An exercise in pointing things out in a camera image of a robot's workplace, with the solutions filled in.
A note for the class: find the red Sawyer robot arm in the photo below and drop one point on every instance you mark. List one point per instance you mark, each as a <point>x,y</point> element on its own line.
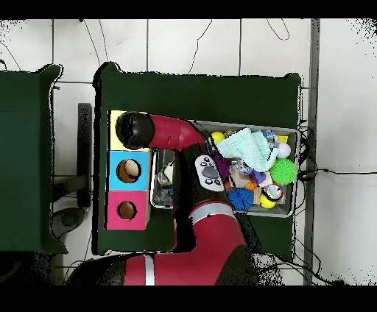
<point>212,250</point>

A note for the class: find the wooden box with three holes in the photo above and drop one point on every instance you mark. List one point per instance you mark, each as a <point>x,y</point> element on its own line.
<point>113,206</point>

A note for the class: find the shallow mesh bin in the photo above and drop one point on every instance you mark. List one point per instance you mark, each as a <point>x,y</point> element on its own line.
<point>287,207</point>

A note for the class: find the cream knitted cloth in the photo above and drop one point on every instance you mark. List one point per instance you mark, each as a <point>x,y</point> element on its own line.
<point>170,172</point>

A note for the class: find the smooth yellow ball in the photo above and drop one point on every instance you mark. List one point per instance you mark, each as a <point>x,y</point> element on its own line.
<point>218,137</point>

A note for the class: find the purple spiky rubber ball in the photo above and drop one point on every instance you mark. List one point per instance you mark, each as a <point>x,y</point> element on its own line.
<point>223,166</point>

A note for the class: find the mint green cloth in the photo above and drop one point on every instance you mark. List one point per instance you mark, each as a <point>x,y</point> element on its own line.
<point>247,147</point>

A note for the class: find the blue spiky rubber ball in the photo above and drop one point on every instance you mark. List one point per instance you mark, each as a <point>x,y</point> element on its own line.
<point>240,199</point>

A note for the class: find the dark green table cloth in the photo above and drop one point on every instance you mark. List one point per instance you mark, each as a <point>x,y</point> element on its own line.
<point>235,97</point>
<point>23,147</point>

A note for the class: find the crushed silver drink can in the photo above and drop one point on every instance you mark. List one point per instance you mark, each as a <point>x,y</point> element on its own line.
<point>274,191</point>

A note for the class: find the green spiky rubber ball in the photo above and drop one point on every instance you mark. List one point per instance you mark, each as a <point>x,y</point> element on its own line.
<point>282,172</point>

